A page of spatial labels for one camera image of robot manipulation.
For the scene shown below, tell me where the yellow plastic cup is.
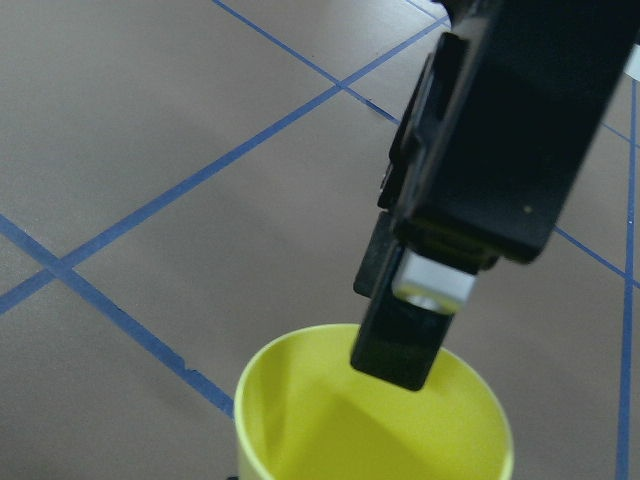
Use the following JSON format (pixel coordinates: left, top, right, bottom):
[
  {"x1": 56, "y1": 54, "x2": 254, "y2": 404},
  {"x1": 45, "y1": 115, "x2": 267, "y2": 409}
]
[{"x1": 234, "y1": 324, "x2": 514, "y2": 480}]

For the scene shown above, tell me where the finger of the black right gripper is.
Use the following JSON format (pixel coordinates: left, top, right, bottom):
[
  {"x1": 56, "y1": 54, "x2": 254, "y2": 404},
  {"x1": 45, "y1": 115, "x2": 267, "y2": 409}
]
[{"x1": 350, "y1": 1, "x2": 639, "y2": 391}]

